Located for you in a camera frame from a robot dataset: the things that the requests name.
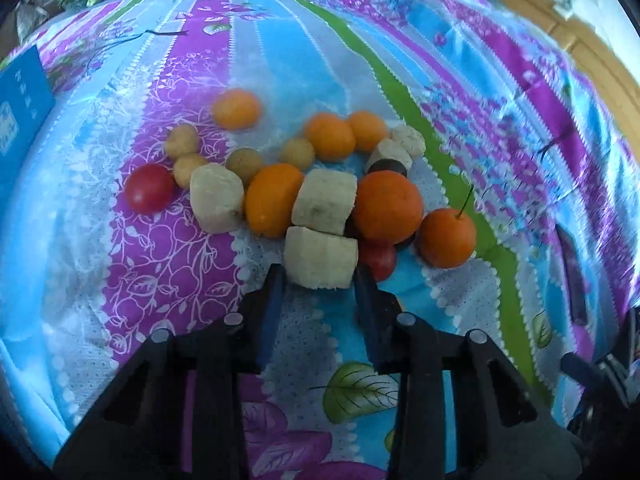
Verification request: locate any far left orange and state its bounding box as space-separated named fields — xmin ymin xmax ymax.
xmin=212 ymin=88 xmax=262 ymax=131

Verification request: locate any orange back right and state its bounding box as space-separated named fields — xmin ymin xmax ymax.
xmin=347 ymin=110 xmax=388 ymax=153

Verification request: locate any banana chunk back right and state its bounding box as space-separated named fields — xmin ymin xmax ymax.
xmin=366 ymin=139 xmax=412 ymax=172

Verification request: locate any blue cardboard box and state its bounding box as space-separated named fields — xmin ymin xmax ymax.
xmin=0 ymin=47 xmax=54 ymax=188

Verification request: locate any wooden headboard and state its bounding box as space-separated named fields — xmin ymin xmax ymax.
xmin=500 ymin=0 xmax=639 ymax=155

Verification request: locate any dark plum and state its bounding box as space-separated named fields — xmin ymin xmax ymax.
xmin=367 ymin=158 xmax=408 ymax=177

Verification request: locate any banana chunk far back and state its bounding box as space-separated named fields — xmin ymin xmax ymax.
xmin=390 ymin=124 xmax=426 ymax=159

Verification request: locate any large orange centre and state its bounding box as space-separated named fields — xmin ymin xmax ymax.
xmin=352 ymin=170 xmax=424 ymax=245

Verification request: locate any small red tomato hidden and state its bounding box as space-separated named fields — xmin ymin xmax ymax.
xmin=358 ymin=240 xmax=397 ymax=282

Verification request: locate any longan centre right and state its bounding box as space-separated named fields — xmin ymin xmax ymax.
xmin=279 ymin=138 xmax=316 ymax=172

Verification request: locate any red tomato far left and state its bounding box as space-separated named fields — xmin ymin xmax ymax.
xmin=124 ymin=164 xmax=176 ymax=214

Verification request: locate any orange with stem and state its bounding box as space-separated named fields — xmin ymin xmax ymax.
xmin=416 ymin=186 xmax=477 ymax=269

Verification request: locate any banana chunk left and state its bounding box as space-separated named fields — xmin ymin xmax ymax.
xmin=190 ymin=162 xmax=244 ymax=234

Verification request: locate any longan back left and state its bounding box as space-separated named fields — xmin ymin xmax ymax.
xmin=164 ymin=124 xmax=200 ymax=160

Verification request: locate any orange back middle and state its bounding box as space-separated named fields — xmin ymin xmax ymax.
xmin=303 ymin=112 xmax=356 ymax=162

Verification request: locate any oval orange kumquat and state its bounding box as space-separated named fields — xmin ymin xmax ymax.
xmin=244 ymin=162 xmax=305 ymax=238

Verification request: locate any banana chunk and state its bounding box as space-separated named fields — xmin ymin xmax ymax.
xmin=292 ymin=168 xmax=357 ymax=236
xmin=366 ymin=139 xmax=412 ymax=172
xmin=283 ymin=226 xmax=358 ymax=290
xmin=190 ymin=162 xmax=244 ymax=234
xmin=390 ymin=124 xmax=426 ymax=159

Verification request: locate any banana chunk centre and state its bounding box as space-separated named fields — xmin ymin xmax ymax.
xmin=292 ymin=168 xmax=357 ymax=236

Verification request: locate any banana chunk front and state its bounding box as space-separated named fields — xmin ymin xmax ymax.
xmin=283 ymin=226 xmax=358 ymax=290

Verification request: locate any longan beside tomato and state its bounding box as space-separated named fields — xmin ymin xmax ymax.
xmin=172 ymin=153 xmax=208 ymax=190

